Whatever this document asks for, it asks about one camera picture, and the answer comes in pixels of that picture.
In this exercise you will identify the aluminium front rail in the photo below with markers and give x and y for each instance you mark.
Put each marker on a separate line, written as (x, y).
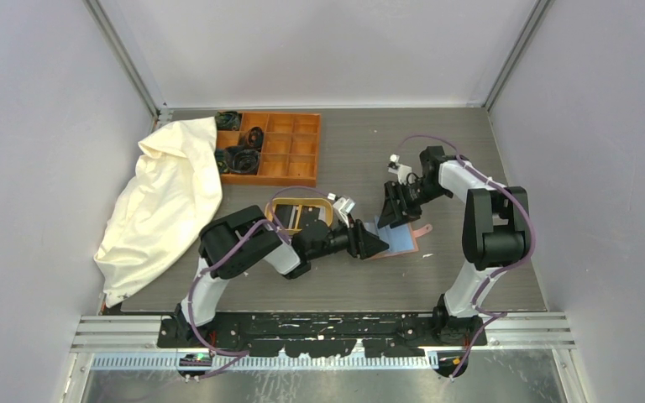
(129, 342)

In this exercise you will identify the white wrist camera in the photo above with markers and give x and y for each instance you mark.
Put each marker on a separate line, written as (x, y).
(397, 168)
(342, 208)

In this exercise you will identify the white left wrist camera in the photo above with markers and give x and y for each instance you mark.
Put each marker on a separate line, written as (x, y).
(342, 208)

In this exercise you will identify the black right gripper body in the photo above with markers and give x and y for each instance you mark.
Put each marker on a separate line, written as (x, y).
(411, 197)

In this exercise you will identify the orange compartment organizer tray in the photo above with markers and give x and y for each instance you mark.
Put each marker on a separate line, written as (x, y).
(289, 144)

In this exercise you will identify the black coiled cable large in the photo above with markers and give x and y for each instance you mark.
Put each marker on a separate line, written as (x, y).
(237, 160)

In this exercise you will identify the tan leather card holder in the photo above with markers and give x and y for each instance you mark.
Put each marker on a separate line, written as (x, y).
(401, 240)

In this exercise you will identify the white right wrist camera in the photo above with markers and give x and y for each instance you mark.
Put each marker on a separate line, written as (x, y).
(397, 168)

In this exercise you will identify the cream cloth bag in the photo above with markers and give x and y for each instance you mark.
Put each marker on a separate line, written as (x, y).
(174, 193)

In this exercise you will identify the black credit card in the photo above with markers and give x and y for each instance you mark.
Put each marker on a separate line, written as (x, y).
(287, 215)

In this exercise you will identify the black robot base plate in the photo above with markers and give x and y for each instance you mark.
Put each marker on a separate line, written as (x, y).
(329, 334)

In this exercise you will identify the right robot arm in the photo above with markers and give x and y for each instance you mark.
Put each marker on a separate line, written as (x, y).
(496, 233)

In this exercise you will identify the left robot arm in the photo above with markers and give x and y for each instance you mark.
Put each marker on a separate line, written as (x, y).
(231, 245)

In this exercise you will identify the yellow oval tray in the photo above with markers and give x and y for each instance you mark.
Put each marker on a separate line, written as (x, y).
(299, 201)

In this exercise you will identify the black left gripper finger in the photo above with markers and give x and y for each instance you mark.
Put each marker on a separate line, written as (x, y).
(359, 229)
(369, 245)

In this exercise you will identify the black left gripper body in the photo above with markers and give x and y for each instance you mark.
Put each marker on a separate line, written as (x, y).
(343, 238)

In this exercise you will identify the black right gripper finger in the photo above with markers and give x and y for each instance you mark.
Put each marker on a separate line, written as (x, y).
(391, 216)
(392, 196)

